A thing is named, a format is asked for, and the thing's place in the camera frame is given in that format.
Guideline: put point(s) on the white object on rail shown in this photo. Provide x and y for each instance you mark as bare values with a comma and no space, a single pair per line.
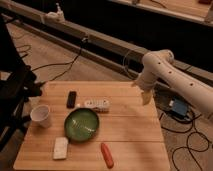
58,15

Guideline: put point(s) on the white sponge block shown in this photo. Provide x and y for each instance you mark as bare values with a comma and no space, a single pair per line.
60,148

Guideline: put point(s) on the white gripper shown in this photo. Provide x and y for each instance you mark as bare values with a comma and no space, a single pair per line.
146,83

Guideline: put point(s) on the red pepper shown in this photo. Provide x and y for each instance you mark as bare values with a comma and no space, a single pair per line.
107,155

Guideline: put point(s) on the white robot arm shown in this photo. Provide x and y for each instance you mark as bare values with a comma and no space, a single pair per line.
158,64

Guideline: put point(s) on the white paper cup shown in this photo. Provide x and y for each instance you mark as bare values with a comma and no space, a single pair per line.
41,115

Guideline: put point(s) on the green plate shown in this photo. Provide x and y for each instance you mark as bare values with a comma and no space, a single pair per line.
81,125

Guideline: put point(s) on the black rectangular device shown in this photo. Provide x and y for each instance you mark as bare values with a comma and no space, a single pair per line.
71,99

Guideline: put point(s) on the blue box on floor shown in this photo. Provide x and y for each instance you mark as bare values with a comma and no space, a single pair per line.
178,108

